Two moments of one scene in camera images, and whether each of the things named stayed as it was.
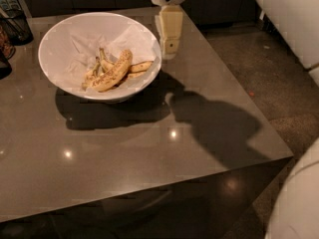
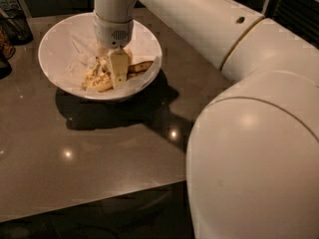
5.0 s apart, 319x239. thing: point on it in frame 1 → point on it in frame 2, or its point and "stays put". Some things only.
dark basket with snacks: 7,52 stays put
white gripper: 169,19 → 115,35
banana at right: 137,70 stays put
